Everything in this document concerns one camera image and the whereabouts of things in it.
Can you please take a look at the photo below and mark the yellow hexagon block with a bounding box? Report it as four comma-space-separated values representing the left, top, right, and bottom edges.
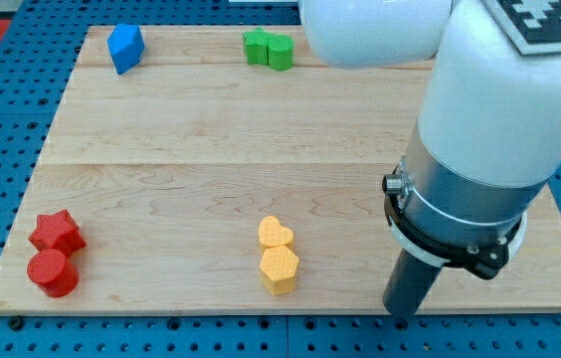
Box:
260, 246, 299, 295

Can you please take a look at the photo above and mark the black white fiducial marker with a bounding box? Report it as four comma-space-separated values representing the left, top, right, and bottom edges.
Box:
482, 0, 561, 56

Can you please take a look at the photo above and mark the green star block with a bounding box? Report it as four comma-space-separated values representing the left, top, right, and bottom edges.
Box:
242, 27, 269, 66

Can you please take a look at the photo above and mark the green heart block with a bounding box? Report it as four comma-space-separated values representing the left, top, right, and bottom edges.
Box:
268, 34, 294, 72

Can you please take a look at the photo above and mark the black mounting flange ring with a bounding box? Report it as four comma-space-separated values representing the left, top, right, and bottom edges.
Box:
383, 193, 524, 280

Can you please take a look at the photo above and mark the red star block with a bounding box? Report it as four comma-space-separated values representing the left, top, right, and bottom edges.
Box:
29, 209, 87, 258

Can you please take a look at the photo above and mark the wooden board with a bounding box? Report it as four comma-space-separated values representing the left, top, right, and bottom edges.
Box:
0, 24, 561, 317

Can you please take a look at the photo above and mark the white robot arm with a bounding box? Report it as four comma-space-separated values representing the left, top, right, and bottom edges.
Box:
298, 0, 561, 316

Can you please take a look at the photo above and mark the yellow heart block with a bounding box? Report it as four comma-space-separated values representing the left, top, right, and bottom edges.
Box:
258, 216, 294, 250

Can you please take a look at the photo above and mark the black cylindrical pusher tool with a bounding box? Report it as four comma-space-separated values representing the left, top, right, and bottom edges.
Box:
383, 250, 442, 316

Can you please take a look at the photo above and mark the red cylinder block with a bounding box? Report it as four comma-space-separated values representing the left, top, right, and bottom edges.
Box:
27, 249, 80, 298

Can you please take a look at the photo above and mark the blue pentagon block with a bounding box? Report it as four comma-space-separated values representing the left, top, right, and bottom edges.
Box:
106, 24, 145, 75

